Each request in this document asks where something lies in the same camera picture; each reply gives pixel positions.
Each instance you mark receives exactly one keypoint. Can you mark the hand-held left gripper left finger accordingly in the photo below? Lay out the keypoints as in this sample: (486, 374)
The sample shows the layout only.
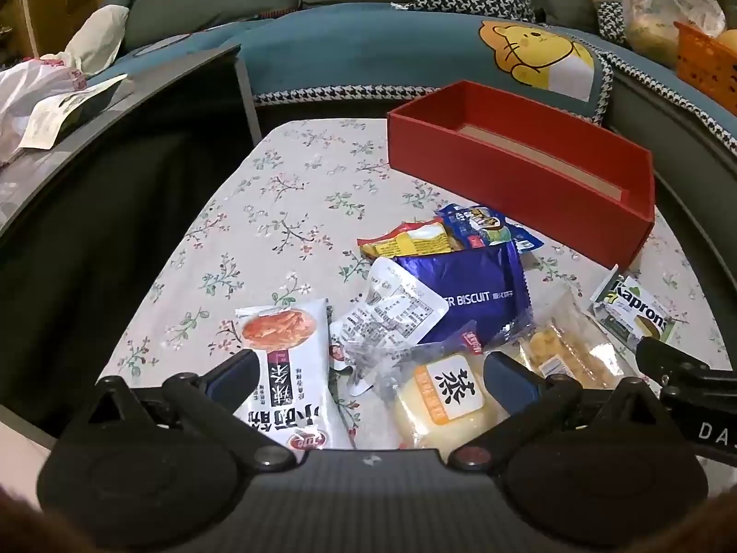
(230, 381)

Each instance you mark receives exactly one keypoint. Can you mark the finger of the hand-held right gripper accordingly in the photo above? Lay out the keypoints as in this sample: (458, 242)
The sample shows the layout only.
(668, 360)

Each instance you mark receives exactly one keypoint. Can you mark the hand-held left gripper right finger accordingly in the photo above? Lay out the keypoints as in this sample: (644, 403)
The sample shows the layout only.
(506, 374)

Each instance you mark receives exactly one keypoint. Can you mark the green and white wafer packet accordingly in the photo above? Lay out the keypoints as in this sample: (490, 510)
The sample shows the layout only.
(633, 311)

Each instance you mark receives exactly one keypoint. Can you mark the clear biscuit packet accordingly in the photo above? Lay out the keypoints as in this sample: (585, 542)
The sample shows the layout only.
(564, 345)

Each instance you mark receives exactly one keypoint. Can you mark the white red-picture snack packet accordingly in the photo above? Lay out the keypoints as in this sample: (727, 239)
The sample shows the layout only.
(288, 345)

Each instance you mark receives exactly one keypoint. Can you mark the clear steamed cake packet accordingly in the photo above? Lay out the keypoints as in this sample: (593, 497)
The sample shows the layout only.
(437, 403)

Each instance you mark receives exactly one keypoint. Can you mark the blue wafer biscuit packet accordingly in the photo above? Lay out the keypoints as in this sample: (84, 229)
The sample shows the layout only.
(472, 288)

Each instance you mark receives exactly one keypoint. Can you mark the small white printed packet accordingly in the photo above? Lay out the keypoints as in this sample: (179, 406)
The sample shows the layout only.
(391, 305)

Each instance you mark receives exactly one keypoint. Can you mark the blue colourful snack packet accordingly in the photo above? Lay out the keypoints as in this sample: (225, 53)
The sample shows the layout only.
(483, 224)

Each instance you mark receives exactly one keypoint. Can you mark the red and yellow snack packet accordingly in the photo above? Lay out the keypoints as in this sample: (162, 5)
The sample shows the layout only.
(414, 239)

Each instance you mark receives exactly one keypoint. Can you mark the red cardboard box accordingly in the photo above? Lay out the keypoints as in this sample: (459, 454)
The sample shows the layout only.
(518, 173)

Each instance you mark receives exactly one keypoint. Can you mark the floral tablecloth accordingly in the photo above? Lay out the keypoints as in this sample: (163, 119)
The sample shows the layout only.
(276, 196)

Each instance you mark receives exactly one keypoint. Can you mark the green sofa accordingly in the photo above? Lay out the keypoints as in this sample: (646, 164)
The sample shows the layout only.
(673, 144)

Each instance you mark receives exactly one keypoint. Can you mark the plain teal sofa cover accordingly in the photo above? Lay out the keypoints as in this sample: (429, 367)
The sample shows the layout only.
(650, 78)

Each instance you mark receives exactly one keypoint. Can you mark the dark grey side table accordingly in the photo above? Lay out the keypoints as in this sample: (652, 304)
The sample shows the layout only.
(149, 109)

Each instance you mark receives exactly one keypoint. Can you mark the orange plastic basket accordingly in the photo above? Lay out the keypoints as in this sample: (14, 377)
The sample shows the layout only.
(705, 69)

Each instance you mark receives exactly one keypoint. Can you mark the white paper receipt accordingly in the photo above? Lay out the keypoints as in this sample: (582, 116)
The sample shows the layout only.
(57, 112)

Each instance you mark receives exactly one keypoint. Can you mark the translucent plastic bag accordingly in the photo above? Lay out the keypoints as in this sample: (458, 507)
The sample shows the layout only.
(656, 17)

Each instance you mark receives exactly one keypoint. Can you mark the white plastic bag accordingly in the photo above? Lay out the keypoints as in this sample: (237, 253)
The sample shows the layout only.
(23, 103)

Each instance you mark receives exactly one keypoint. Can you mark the teal lion print sofa cover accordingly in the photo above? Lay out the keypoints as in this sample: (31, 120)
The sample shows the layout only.
(374, 52)

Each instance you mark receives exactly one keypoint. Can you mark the white patterned cloth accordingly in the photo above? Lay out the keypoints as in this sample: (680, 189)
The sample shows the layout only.
(98, 37)

